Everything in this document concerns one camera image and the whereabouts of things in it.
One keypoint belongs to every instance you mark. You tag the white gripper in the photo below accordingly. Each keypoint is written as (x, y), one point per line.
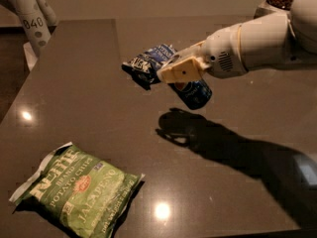
(220, 55)

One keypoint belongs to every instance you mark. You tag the blue pepsi can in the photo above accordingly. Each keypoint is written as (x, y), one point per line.
(194, 94)

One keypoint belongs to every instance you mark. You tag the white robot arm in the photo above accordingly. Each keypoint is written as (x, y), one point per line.
(281, 40)

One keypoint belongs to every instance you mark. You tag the blue chips bag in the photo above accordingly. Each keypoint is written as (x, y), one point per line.
(143, 68)

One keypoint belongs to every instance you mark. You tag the green jalapeno chips bag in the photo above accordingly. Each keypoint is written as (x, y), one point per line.
(83, 194)

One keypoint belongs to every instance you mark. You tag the white spotted numbered post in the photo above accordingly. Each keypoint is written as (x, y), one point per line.
(36, 17)

